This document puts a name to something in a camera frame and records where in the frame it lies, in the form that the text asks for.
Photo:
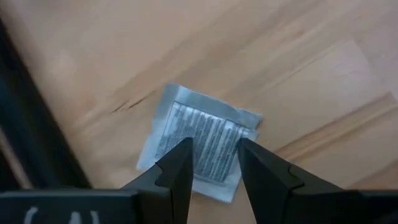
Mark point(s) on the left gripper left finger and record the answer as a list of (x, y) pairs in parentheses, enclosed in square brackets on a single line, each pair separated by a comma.
[(174, 186)]

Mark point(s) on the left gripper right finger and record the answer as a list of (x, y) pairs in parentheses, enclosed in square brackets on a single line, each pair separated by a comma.
[(267, 186)]

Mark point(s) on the square antiseptic towelette packet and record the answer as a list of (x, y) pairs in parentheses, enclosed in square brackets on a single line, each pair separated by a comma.
[(202, 130)]

